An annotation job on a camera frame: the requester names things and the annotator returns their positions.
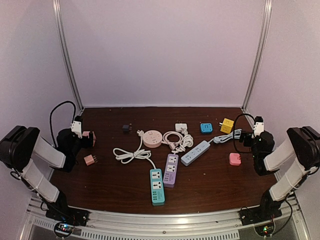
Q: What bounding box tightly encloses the pink cube socket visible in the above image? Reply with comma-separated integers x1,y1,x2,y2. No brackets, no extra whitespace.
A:
81,131,97,148

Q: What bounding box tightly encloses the small pink plug adapter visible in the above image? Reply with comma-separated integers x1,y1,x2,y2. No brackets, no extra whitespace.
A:
83,154,97,166

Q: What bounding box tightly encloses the yellow cube socket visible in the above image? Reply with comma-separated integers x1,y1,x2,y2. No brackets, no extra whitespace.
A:
219,118,234,134

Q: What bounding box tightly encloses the pink square plug adapter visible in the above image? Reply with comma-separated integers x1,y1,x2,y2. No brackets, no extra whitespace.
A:
229,152,242,166

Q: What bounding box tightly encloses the grey blue strip cable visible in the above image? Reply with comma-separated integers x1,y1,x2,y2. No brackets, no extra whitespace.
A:
208,128,243,145

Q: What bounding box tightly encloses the teal strip white cable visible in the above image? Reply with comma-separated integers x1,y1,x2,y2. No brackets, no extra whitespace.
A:
112,129,160,171

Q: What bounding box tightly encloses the black plug adapter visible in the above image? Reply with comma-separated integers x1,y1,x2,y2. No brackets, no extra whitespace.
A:
122,124,133,134

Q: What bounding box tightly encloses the blue white cube socket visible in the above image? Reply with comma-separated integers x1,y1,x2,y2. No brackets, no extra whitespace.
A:
200,122,213,134

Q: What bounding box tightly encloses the purple strip white cable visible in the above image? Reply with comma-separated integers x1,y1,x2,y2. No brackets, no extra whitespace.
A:
172,128,194,155

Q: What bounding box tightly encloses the grey blue power strip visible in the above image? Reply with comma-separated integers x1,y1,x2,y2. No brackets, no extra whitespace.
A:
180,140,211,167

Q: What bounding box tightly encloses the pink round power strip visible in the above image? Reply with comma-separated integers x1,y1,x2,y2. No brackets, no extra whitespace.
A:
142,130,163,149

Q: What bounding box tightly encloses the white square plug adapter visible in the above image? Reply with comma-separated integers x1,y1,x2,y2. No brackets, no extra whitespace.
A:
174,123,188,133

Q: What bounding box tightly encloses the purple power strip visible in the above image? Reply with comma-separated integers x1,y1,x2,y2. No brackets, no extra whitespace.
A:
163,153,179,188

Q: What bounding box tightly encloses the teal power strip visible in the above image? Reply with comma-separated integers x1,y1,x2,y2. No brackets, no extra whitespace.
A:
149,168,166,206

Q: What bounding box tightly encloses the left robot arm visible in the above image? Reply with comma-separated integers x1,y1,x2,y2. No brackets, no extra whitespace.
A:
0,125,96,222

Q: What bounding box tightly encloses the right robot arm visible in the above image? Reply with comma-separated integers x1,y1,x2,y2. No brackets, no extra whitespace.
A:
239,126,320,221

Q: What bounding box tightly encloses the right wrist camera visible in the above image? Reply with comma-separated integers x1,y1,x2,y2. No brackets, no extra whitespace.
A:
252,116,265,139

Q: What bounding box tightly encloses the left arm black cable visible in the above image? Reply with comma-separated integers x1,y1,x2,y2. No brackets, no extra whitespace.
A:
49,100,77,148

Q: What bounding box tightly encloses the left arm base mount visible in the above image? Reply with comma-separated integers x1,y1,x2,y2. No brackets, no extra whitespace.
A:
45,207,90,227

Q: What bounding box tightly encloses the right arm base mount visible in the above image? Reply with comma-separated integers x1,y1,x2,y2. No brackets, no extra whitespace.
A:
238,206,282,226

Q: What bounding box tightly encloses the front aluminium rail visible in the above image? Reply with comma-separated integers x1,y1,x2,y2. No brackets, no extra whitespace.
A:
24,197,308,240

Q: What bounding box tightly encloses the right aluminium frame post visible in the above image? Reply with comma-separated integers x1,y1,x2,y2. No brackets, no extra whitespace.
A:
241,0,273,113

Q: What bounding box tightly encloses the aluminium frame post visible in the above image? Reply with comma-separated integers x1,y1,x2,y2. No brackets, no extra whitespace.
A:
52,0,84,112
241,0,273,113

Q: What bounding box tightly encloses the left aluminium frame post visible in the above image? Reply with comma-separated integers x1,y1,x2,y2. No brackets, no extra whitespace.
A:
52,0,84,112

